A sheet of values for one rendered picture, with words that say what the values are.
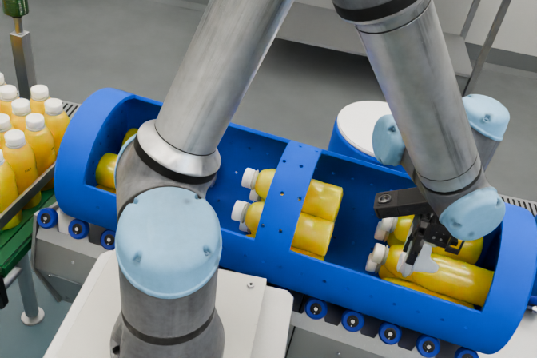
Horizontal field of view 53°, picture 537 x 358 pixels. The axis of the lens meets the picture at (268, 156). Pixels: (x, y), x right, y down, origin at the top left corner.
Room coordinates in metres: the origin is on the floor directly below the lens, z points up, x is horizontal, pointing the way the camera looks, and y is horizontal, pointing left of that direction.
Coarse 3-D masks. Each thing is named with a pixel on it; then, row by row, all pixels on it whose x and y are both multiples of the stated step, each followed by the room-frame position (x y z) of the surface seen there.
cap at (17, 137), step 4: (8, 132) 0.89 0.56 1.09; (12, 132) 0.90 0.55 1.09; (16, 132) 0.90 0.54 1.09; (20, 132) 0.90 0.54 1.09; (4, 136) 0.88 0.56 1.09; (8, 136) 0.88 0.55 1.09; (12, 136) 0.88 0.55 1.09; (16, 136) 0.89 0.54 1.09; (20, 136) 0.89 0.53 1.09; (24, 136) 0.90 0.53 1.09; (8, 140) 0.87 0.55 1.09; (12, 140) 0.87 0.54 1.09; (16, 140) 0.87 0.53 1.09; (20, 140) 0.88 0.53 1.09; (24, 140) 0.89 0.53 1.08; (8, 144) 0.87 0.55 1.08; (12, 144) 0.87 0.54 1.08; (16, 144) 0.87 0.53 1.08; (20, 144) 0.88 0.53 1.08
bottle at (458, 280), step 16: (432, 256) 0.71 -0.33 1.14; (416, 272) 0.68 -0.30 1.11; (448, 272) 0.68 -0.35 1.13; (464, 272) 0.68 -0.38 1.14; (480, 272) 0.69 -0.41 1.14; (432, 288) 0.67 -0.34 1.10; (448, 288) 0.66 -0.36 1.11; (464, 288) 0.66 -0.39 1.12; (480, 288) 0.66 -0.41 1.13; (480, 304) 0.65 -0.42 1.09
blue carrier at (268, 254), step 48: (96, 96) 0.88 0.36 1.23; (96, 144) 0.88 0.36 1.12; (240, 144) 0.96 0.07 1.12; (288, 144) 0.85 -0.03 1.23; (96, 192) 0.73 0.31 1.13; (240, 192) 0.93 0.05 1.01; (288, 192) 0.73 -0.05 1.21; (240, 240) 0.68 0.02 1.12; (288, 240) 0.67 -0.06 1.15; (336, 240) 0.86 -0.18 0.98; (528, 240) 0.70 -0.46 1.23; (288, 288) 0.68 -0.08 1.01; (336, 288) 0.64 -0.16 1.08; (384, 288) 0.63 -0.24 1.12; (528, 288) 0.62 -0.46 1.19; (480, 336) 0.59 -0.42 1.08
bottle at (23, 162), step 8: (24, 144) 0.89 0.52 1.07; (8, 152) 0.87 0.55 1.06; (16, 152) 0.87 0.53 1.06; (24, 152) 0.88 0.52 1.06; (32, 152) 0.90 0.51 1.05; (8, 160) 0.86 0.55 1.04; (16, 160) 0.86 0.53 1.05; (24, 160) 0.87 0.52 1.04; (32, 160) 0.89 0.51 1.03; (16, 168) 0.86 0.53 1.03; (24, 168) 0.86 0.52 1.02; (32, 168) 0.88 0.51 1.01; (16, 176) 0.86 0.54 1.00; (24, 176) 0.86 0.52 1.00; (32, 176) 0.88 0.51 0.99; (24, 184) 0.86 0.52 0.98; (40, 192) 0.90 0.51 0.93; (32, 200) 0.87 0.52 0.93; (40, 200) 0.89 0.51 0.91; (24, 208) 0.86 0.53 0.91
